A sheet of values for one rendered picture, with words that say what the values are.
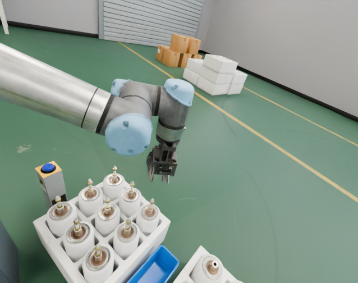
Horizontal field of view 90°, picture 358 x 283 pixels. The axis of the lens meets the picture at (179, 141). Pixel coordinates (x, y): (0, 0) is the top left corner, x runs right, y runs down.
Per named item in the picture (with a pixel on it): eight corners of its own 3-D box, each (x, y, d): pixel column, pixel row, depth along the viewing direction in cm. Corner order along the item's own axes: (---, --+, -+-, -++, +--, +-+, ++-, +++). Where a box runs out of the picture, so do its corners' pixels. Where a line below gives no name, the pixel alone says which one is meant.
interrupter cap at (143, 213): (136, 211, 75) (136, 210, 75) (150, 201, 80) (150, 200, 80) (148, 224, 72) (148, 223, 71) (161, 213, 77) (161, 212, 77)
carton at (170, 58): (177, 67, 400) (180, 53, 383) (168, 67, 386) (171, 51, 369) (170, 63, 417) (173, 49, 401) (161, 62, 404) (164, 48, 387)
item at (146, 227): (129, 233, 85) (133, 210, 75) (145, 220, 92) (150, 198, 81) (142, 249, 81) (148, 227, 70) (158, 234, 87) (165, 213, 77)
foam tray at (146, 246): (93, 321, 64) (91, 307, 54) (41, 243, 79) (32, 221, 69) (164, 240, 93) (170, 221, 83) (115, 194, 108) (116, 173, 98)
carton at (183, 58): (188, 68, 420) (192, 54, 403) (180, 67, 405) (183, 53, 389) (180, 64, 437) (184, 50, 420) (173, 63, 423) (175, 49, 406)
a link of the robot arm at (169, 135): (157, 113, 51) (184, 118, 53) (155, 127, 54) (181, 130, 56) (158, 127, 45) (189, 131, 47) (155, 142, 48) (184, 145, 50)
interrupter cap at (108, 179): (110, 189, 81) (110, 188, 81) (102, 178, 85) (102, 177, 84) (125, 182, 86) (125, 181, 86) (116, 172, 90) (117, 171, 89)
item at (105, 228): (92, 244, 77) (91, 222, 67) (100, 223, 85) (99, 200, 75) (115, 246, 79) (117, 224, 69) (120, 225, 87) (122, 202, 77)
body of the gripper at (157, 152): (149, 176, 54) (155, 144, 47) (150, 156, 60) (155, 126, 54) (174, 177, 55) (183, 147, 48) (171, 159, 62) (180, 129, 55)
